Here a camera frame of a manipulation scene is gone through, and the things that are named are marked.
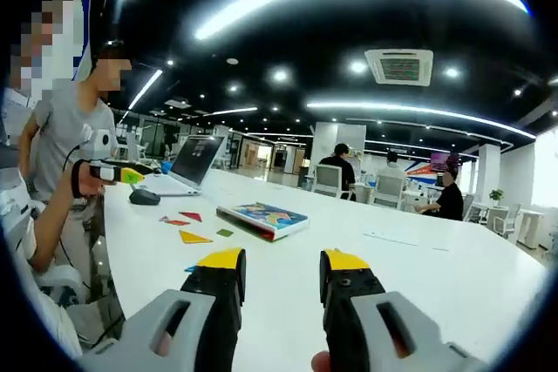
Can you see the pink tangram piece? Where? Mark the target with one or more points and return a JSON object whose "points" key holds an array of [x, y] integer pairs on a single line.
{"points": [[164, 218]]}

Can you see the pink wall screen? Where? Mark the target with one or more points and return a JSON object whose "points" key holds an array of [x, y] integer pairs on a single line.
{"points": [[444, 162]]}

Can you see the thin curved ceiling light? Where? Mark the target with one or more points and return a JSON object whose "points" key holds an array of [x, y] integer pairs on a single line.
{"points": [[414, 109]]}

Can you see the green square tangram piece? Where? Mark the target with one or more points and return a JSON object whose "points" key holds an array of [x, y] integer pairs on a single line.
{"points": [[225, 232]]}

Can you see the black computer mouse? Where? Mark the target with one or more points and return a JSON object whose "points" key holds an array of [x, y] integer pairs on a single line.
{"points": [[144, 198]]}

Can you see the white ceiling air conditioner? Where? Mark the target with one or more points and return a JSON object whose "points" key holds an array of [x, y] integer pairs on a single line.
{"points": [[399, 67]]}

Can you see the person's right hand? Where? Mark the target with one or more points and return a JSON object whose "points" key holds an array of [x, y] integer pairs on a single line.
{"points": [[321, 362]]}

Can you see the colourful pattern sheet book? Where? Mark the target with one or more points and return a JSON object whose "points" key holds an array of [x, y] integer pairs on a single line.
{"points": [[266, 218]]}

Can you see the blue tangram piece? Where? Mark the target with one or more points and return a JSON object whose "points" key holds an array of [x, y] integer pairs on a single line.
{"points": [[190, 268]]}

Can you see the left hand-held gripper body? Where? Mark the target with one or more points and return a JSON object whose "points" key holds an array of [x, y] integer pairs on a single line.
{"points": [[101, 143]]}

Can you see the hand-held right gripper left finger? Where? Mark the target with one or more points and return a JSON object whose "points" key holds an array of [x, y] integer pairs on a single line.
{"points": [[187, 315]]}

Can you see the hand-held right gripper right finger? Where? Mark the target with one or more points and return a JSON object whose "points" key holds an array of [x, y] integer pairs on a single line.
{"points": [[370, 324]]}

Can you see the yellow triangle tangram piece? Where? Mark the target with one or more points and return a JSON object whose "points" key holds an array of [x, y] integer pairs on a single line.
{"points": [[192, 238]]}

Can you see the orange tangram piece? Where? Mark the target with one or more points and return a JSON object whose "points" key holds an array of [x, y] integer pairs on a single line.
{"points": [[179, 222]]}

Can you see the small potted plant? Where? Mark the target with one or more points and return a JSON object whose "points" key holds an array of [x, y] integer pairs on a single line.
{"points": [[496, 194]]}

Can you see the red tangram piece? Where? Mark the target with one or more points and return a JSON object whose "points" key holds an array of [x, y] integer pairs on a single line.
{"points": [[192, 216]]}

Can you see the white laptop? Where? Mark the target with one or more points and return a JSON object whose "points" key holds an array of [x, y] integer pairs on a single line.
{"points": [[192, 163]]}

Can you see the white mesh office chair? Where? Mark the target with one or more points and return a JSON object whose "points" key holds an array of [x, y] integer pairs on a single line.
{"points": [[388, 191], [327, 180]]}

